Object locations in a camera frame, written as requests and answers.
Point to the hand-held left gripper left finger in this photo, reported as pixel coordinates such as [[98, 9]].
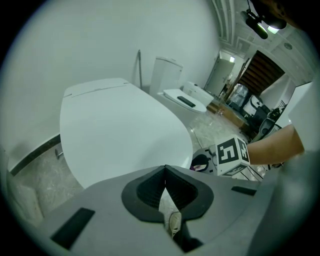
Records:
[[100, 225]]

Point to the black office chair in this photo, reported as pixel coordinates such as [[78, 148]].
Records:
[[268, 122]]

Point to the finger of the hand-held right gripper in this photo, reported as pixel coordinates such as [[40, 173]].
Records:
[[201, 159]]

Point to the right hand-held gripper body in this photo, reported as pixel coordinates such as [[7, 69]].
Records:
[[230, 155]]

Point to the person's right forearm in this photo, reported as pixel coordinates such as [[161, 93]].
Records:
[[275, 147]]

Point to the small white toilet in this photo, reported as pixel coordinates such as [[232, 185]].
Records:
[[200, 93]]

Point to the metal wall valve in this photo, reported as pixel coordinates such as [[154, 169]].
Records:
[[59, 153]]

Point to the purple cloth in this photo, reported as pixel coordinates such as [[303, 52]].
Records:
[[197, 167]]

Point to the white door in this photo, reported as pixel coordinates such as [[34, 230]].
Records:
[[217, 75]]

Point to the black remote control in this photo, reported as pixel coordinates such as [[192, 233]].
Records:
[[186, 101]]

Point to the black and white box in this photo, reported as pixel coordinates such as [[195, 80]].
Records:
[[252, 106]]

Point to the wooden platform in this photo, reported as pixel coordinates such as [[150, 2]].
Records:
[[230, 113]]

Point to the dark brown slatted panel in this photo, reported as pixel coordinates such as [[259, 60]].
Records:
[[260, 72]]

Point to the person's beige shoe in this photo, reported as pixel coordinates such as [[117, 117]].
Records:
[[175, 222]]

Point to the white toilet with tank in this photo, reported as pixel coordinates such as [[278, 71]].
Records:
[[165, 72]]

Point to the large white toilet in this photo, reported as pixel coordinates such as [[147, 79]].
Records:
[[120, 130]]

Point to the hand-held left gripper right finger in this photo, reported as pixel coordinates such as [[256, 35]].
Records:
[[220, 205]]

